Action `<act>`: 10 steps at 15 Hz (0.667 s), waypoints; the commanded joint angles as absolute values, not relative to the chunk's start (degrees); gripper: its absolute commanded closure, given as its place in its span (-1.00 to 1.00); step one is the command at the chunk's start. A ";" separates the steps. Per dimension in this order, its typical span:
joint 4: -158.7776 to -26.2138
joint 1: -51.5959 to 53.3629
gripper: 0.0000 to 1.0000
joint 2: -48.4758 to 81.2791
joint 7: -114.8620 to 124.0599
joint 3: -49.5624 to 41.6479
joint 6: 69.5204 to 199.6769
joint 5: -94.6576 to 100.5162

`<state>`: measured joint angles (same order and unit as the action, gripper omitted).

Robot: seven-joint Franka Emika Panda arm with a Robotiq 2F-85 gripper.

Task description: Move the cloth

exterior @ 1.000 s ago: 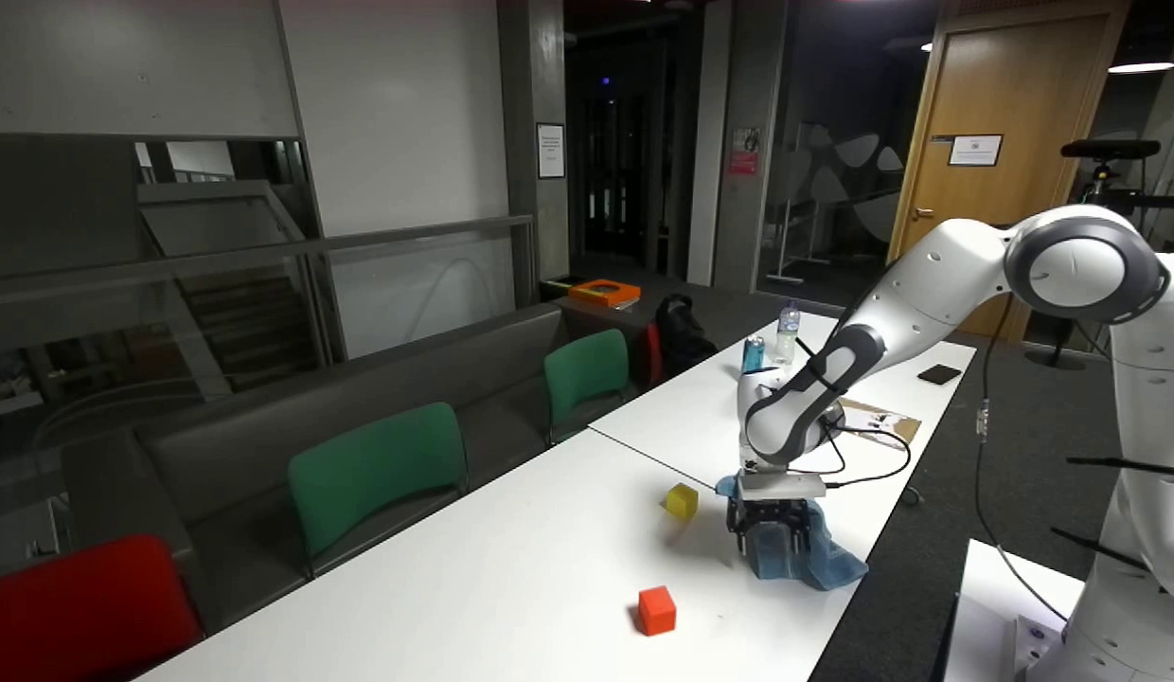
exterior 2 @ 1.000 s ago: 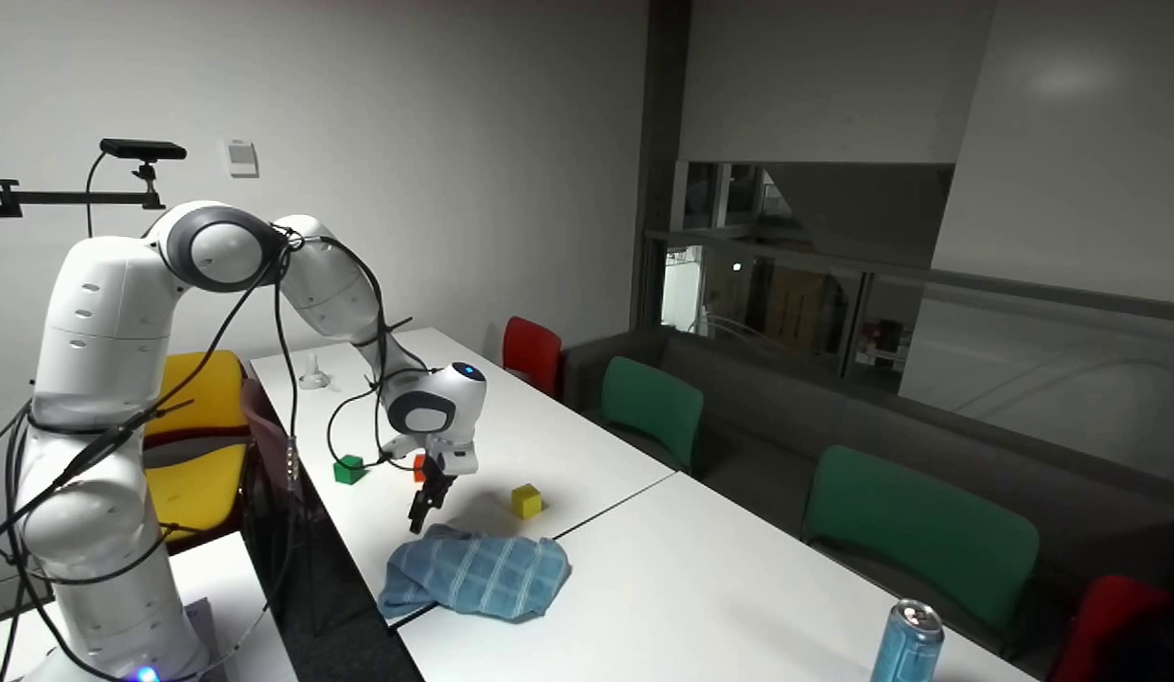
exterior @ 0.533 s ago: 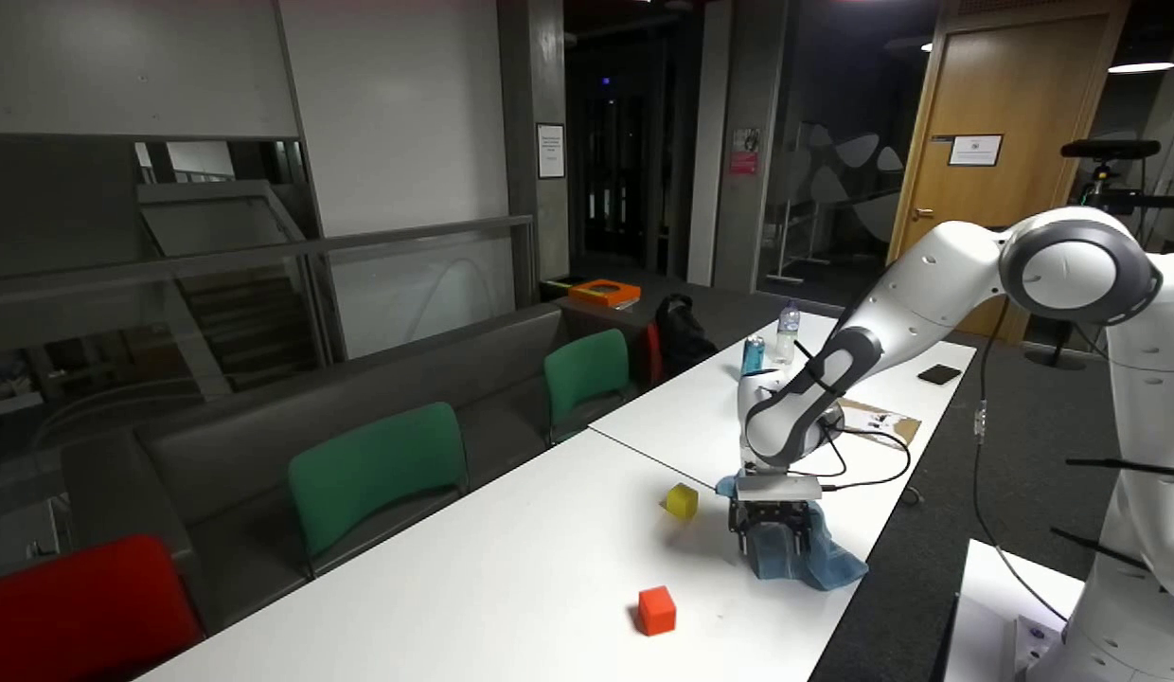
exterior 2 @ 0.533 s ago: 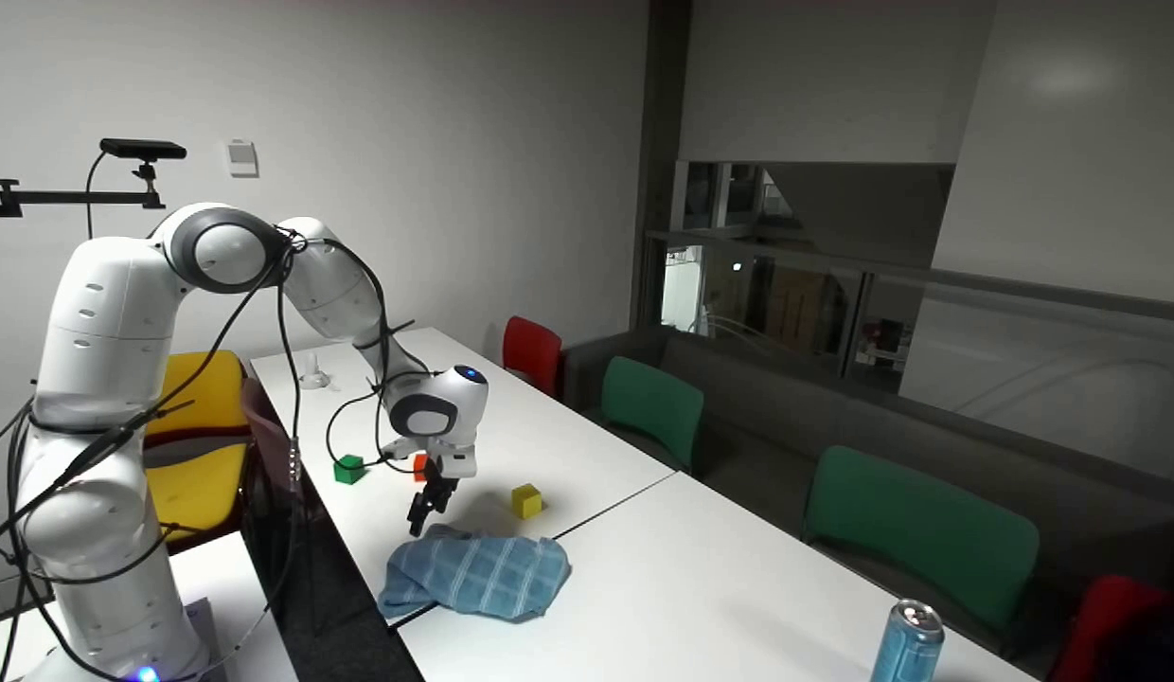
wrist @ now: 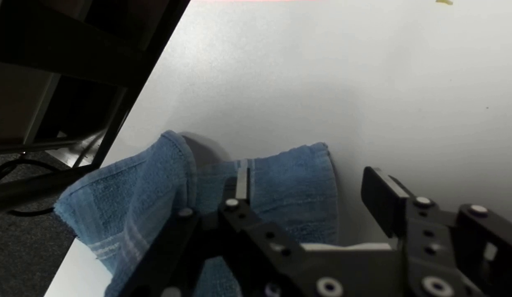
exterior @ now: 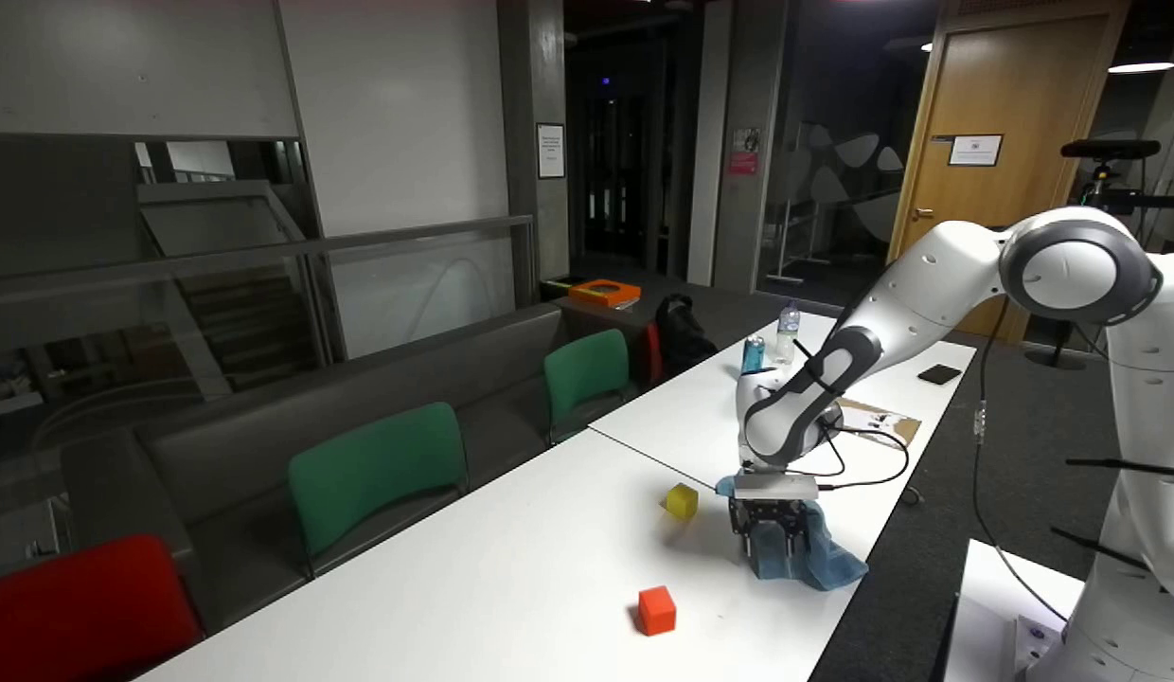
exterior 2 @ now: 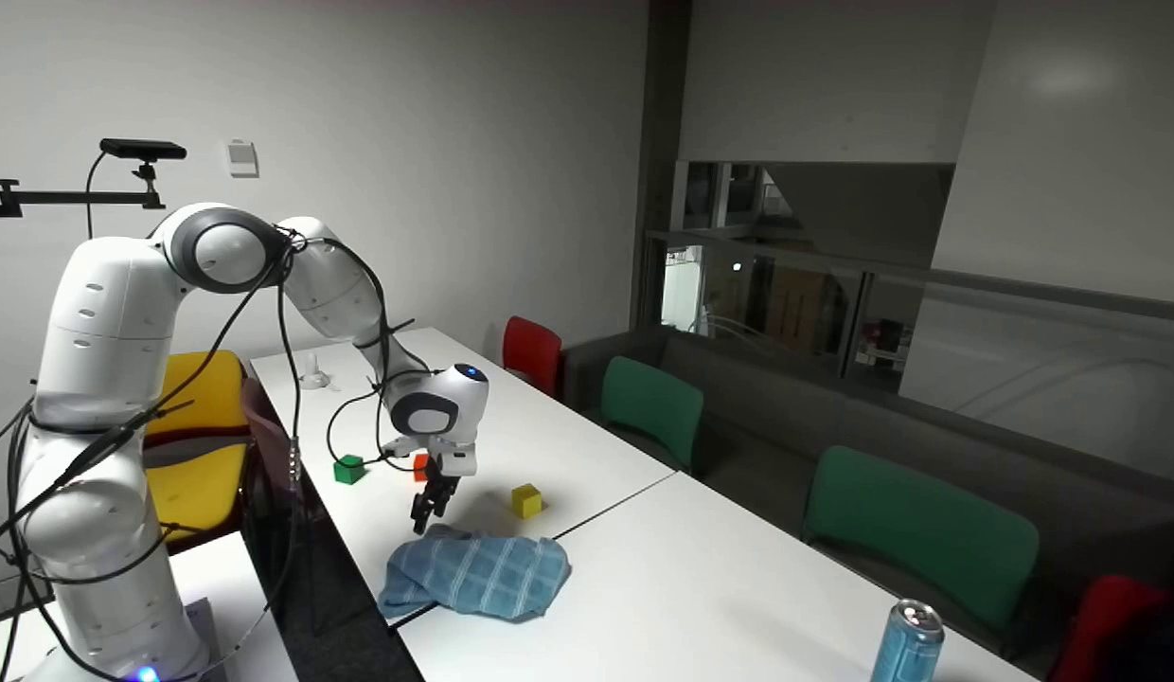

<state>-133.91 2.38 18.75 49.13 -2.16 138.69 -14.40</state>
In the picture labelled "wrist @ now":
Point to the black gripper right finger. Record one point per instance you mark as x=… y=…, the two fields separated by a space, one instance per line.
x=432 y=242

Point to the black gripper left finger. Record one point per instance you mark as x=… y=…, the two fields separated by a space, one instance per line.
x=257 y=242

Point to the blue checked cloth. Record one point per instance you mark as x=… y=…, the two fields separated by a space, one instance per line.
x=134 y=191

